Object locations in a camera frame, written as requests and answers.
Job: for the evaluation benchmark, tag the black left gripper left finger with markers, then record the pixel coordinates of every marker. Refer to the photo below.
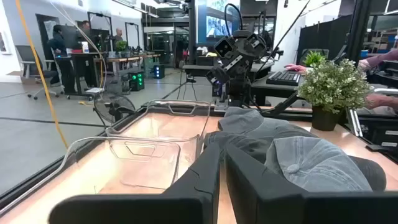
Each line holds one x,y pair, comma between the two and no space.
140,208

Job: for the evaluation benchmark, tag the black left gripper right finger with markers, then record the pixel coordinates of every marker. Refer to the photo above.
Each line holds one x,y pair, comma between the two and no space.
311,208

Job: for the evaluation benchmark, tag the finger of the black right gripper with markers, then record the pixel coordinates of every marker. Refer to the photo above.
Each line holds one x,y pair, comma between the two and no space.
217,75
256,41

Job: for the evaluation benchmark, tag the blue-grey denim cap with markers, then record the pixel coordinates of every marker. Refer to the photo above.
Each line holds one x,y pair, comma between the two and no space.
248,121
311,165

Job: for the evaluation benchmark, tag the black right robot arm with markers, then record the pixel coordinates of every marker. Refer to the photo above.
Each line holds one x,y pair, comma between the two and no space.
239,90

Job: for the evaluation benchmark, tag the person's forearm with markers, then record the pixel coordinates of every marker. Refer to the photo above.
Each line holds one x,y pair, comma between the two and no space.
382,101
379,59

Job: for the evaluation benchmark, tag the thin black rod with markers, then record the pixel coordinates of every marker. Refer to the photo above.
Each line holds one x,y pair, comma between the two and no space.
281,40

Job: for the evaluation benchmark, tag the clear plastic bin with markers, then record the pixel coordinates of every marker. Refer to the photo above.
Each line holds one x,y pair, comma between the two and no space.
146,174
174,124

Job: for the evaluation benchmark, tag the black keyboard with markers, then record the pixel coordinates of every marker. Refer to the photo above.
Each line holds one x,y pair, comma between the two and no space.
283,78

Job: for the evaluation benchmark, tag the person's hand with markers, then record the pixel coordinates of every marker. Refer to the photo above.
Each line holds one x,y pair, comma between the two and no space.
295,68

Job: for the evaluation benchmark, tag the black pillar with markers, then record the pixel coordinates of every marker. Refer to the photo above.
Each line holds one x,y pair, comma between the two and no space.
192,31

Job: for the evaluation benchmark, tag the computer with blue lights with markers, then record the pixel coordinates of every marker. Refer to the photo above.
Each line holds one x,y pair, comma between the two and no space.
159,71

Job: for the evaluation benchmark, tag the small green plant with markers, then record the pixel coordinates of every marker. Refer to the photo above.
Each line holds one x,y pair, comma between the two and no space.
121,46
314,59

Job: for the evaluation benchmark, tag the black partition panel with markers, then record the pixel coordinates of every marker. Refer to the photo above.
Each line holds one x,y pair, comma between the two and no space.
326,40

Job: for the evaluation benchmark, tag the computer with green lights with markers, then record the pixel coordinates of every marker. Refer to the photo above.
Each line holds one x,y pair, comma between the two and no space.
136,81

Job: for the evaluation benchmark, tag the potted plant with pale leaves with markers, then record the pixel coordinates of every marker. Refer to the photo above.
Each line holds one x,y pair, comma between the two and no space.
332,84

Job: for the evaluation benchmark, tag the black floor fan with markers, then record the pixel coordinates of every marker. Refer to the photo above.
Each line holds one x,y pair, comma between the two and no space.
113,107

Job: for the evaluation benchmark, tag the person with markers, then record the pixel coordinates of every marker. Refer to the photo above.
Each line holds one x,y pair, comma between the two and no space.
59,46
84,29
118,35

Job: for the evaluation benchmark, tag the black desk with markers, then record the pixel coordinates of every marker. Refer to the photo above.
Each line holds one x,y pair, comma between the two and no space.
81,62

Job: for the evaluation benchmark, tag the grey office chair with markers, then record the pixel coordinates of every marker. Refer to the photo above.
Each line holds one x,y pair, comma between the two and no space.
28,59

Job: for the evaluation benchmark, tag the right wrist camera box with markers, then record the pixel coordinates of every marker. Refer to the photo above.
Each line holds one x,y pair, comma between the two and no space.
224,47

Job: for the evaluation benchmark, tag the black metal table frame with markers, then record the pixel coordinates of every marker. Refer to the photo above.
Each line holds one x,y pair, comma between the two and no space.
31,183

